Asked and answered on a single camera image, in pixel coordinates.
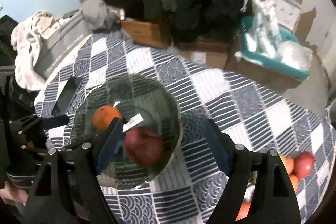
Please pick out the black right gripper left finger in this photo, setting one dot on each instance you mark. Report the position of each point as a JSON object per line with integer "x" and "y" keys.
{"x": 51, "y": 200}

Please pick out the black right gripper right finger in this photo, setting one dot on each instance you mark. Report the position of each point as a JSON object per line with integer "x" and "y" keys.
{"x": 273, "y": 199}

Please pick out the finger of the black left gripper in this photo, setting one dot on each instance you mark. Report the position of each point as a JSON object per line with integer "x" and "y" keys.
{"x": 52, "y": 121}
{"x": 66, "y": 96}

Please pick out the person's left hand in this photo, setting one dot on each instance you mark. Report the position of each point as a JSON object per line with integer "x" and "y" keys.
{"x": 11, "y": 193}

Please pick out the orange tangerine on table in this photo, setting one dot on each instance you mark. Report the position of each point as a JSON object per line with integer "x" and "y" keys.
{"x": 288, "y": 163}
{"x": 294, "y": 181}

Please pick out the orange tangerine in plate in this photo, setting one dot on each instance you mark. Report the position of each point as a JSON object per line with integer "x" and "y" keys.
{"x": 103, "y": 116}

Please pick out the red apple on table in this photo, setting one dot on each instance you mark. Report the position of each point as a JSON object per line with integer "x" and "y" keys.
{"x": 303, "y": 164}

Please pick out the grey fabric storage bag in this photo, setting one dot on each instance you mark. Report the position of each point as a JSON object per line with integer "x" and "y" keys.
{"x": 60, "y": 43}

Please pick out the white beige crumpled cloth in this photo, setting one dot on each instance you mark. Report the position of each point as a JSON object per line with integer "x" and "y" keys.
{"x": 27, "y": 42}

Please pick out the white label sticker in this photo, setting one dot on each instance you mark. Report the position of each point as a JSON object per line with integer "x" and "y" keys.
{"x": 135, "y": 120}

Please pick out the dark glass scalloped plate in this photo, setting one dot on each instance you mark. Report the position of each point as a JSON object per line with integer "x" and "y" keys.
{"x": 141, "y": 101}

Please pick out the small red apple in plate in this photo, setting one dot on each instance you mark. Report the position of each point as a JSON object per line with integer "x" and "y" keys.
{"x": 143, "y": 146}

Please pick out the grey crumpled garment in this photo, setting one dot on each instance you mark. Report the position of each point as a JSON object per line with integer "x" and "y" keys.
{"x": 100, "y": 16}

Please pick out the wooden drawer box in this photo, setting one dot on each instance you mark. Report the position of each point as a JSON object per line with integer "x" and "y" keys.
{"x": 155, "y": 35}

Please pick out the brown cardboard box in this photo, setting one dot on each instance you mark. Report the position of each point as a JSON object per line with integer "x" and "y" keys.
{"x": 269, "y": 78}

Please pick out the clear plastic bag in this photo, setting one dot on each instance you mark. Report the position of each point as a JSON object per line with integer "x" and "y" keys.
{"x": 294, "y": 55}

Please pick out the teal plastic bin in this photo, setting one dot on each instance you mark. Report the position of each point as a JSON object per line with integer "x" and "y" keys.
{"x": 264, "y": 61}

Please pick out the white printed plastic bag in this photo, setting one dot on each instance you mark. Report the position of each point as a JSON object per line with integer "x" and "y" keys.
{"x": 264, "y": 35}

